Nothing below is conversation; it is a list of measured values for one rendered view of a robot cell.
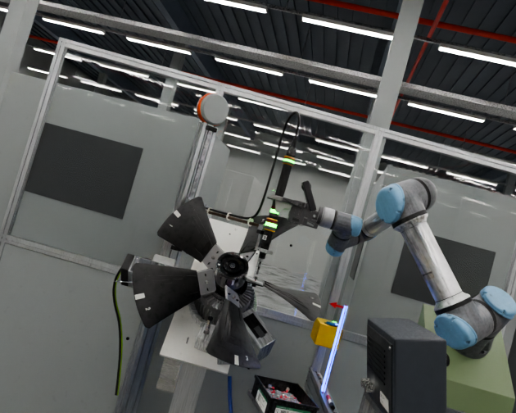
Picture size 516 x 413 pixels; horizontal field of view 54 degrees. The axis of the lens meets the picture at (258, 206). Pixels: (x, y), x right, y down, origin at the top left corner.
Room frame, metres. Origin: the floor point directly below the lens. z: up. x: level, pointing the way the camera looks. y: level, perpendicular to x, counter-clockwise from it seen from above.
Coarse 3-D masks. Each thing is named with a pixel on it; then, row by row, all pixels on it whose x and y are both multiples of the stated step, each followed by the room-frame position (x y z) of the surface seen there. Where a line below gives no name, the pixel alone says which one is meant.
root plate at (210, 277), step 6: (204, 270) 1.84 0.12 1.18; (210, 270) 1.86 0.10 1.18; (198, 276) 1.84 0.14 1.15; (204, 276) 1.85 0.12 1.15; (210, 276) 1.86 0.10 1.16; (204, 282) 1.85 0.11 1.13; (210, 282) 1.86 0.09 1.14; (204, 288) 1.86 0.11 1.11; (210, 288) 1.87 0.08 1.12; (204, 294) 1.86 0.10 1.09
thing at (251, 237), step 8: (256, 216) 2.14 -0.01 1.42; (264, 216) 2.12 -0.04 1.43; (280, 216) 2.09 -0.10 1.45; (264, 224) 2.08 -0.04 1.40; (280, 224) 2.04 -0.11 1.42; (288, 224) 2.03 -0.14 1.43; (248, 232) 2.09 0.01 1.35; (280, 232) 1.99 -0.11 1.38; (248, 240) 2.04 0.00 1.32; (256, 240) 1.99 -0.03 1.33; (248, 248) 1.98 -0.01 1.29
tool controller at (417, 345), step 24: (384, 336) 1.14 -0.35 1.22; (408, 336) 1.09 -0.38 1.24; (432, 336) 1.09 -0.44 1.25; (384, 360) 1.13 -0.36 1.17; (408, 360) 1.06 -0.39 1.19; (432, 360) 1.06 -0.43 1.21; (384, 384) 1.13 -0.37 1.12; (408, 384) 1.06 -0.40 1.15; (432, 384) 1.06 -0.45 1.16; (384, 408) 1.13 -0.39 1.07; (408, 408) 1.06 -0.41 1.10; (432, 408) 1.06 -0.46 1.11
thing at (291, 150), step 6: (294, 144) 1.88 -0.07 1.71; (288, 150) 1.88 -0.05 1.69; (294, 150) 1.88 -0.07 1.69; (294, 156) 1.88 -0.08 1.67; (264, 234) 1.88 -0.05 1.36; (270, 234) 1.88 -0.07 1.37; (264, 240) 1.88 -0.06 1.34; (270, 240) 1.88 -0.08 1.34; (264, 246) 1.88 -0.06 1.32; (264, 252) 1.88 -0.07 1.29; (264, 258) 1.88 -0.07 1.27
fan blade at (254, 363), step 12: (228, 300) 1.79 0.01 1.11; (228, 312) 1.75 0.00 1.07; (240, 312) 1.82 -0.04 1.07; (216, 324) 1.69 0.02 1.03; (228, 324) 1.72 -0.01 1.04; (240, 324) 1.79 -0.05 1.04; (216, 336) 1.67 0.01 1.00; (228, 336) 1.70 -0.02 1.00; (240, 336) 1.75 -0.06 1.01; (216, 348) 1.65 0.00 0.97; (228, 348) 1.67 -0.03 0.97; (240, 348) 1.71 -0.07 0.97; (252, 348) 1.77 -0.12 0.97; (228, 360) 1.65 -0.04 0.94; (240, 360) 1.69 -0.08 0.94; (252, 360) 1.73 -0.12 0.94
